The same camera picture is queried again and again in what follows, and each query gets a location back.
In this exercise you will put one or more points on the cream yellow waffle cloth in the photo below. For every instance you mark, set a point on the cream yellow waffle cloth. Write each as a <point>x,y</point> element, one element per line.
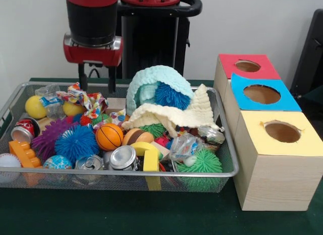
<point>199,111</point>

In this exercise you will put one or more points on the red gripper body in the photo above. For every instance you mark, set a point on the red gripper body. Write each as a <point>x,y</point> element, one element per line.
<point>93,55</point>

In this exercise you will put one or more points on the colourful patterned cloth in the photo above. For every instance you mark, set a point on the colourful patterned cloth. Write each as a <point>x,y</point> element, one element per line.
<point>86,101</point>

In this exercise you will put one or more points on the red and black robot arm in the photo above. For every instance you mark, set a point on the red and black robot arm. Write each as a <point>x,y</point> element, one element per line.
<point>92,17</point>

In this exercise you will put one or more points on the dark green table cloth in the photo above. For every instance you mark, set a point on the dark green table cloth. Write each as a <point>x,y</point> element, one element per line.
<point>126,215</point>

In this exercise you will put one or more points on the small orange basketball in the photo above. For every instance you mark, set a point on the small orange basketball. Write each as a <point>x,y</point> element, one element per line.
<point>110,137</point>

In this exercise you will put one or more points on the blue fuzzy ball with eyes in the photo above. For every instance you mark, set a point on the blue fuzzy ball with eyes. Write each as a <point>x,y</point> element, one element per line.
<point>77,144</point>

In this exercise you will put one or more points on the black chair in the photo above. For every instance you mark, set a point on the black chair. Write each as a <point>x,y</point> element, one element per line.
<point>310,53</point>

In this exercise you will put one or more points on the yellow plastic block toy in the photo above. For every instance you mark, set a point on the yellow plastic block toy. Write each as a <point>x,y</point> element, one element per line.
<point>151,158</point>

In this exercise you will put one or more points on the green spiky ball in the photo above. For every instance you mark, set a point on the green spiky ball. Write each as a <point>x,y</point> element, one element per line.
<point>202,164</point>

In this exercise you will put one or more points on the silver metal can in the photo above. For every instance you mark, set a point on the silver metal can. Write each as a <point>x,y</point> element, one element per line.
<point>123,158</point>

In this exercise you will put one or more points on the clear crinkled plastic toy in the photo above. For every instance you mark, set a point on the clear crinkled plastic toy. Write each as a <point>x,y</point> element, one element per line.
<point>184,146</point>

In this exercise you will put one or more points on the mint green waffle cloth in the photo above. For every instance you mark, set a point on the mint green waffle cloth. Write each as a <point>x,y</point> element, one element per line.
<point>146,81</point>

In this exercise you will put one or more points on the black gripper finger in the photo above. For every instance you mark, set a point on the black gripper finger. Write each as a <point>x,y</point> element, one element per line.
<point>83,77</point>
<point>111,78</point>

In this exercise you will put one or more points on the wooden box with three holes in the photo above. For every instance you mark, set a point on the wooden box with three holes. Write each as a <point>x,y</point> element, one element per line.
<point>277,179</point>

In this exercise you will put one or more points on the blue spiky ball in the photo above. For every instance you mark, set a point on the blue spiky ball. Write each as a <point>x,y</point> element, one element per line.
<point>172,96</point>

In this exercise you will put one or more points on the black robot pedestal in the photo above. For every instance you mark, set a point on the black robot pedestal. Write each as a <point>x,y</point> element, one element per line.
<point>151,43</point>

